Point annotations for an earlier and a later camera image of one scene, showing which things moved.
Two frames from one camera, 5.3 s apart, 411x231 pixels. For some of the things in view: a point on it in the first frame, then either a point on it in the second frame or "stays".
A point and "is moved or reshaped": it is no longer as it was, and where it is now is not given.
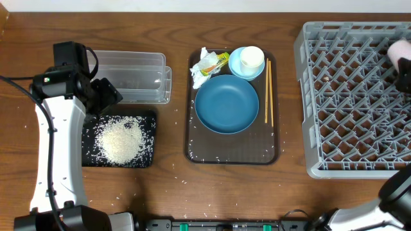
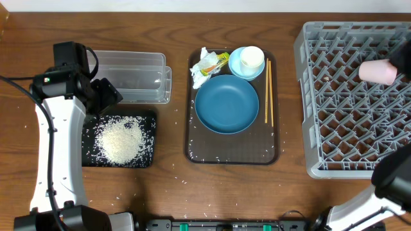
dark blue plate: (227, 104) stays
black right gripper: (404, 85) → (399, 59)
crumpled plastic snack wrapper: (209, 64) stays
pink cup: (397, 49) is moved or reshaped
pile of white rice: (121, 140) stays
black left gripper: (108, 95) stays
